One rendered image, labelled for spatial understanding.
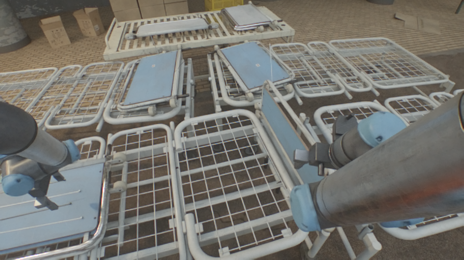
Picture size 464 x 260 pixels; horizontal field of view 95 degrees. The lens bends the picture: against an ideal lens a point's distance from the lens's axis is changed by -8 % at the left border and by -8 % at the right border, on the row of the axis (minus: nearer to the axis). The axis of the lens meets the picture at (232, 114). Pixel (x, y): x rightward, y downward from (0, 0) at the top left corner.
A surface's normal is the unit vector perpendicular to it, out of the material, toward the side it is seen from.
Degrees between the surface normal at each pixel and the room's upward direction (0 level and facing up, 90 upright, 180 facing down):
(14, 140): 112
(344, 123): 24
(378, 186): 92
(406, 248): 0
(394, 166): 87
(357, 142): 89
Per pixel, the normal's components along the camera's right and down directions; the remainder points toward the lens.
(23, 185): 0.63, 0.56
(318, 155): 0.04, -0.42
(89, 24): -0.23, 0.64
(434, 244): -0.02, -0.76
